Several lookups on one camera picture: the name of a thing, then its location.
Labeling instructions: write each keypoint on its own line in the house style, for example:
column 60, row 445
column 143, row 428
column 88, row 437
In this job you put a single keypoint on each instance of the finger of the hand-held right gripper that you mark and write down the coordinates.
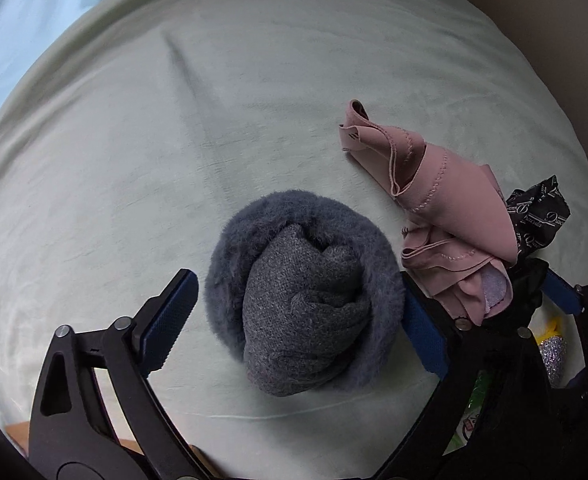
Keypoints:
column 563, row 296

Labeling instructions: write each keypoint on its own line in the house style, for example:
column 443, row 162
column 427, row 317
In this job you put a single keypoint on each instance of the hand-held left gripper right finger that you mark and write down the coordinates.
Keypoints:
column 426, row 341

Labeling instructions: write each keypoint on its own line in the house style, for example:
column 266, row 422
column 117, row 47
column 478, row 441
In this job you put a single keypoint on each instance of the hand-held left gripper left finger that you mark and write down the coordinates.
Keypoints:
column 170, row 317

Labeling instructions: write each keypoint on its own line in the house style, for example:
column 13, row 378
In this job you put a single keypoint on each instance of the black printed cloth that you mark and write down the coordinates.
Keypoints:
column 539, row 217

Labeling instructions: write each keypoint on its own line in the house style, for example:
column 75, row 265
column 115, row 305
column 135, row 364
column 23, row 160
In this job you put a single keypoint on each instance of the pink garment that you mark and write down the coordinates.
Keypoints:
column 454, row 215

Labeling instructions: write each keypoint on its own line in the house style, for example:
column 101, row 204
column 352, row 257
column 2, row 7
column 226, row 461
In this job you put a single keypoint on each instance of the grey fuzzy sock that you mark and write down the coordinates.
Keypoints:
column 304, row 297

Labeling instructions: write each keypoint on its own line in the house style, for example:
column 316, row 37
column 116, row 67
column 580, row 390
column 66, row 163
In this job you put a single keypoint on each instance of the yellow soft toy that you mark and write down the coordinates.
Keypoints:
column 551, row 331

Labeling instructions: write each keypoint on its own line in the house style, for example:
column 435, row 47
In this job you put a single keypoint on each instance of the silver glitter object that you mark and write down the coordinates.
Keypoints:
column 554, row 362

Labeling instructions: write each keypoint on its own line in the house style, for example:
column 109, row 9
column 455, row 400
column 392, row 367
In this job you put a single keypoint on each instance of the green and white packet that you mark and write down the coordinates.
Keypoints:
column 474, row 412

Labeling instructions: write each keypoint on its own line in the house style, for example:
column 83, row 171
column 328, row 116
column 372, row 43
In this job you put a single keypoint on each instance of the pale green bed sheet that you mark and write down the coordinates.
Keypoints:
column 224, row 125

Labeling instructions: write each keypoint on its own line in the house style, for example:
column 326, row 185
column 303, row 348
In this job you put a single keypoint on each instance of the light blue cloth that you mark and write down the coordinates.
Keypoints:
column 19, row 25

